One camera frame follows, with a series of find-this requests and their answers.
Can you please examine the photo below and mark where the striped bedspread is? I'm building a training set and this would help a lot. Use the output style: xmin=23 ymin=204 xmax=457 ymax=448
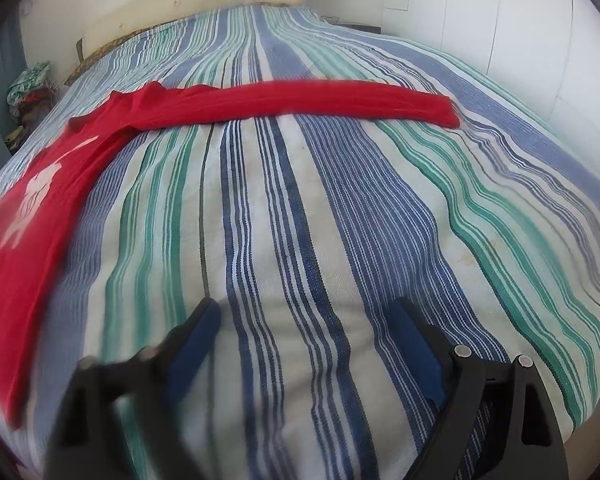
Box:
xmin=0 ymin=4 xmax=600 ymax=480

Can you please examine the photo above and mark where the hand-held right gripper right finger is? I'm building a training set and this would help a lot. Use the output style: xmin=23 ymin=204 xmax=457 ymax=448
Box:
xmin=390 ymin=297 xmax=572 ymax=480

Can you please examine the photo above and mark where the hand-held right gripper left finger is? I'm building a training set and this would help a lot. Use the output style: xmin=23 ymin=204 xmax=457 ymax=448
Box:
xmin=49 ymin=297 xmax=222 ymax=480

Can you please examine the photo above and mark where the grey-blue curtain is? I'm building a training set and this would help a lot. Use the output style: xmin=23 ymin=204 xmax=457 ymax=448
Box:
xmin=0 ymin=7 xmax=33 ymax=181

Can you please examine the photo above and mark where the pile of colourful clothes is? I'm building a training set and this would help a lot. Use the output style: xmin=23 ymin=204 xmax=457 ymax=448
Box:
xmin=6 ymin=60 xmax=61 ymax=153

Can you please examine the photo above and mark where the red knit sweater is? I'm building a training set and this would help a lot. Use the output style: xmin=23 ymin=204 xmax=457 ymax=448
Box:
xmin=0 ymin=79 xmax=462 ymax=418

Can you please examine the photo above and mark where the white wardrobe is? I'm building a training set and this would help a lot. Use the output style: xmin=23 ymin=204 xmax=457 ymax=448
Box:
xmin=382 ymin=0 xmax=600 ymax=126

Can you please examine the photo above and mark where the cream pillow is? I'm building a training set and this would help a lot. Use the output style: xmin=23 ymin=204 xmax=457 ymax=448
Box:
xmin=82 ymin=0 xmax=306 ymax=53

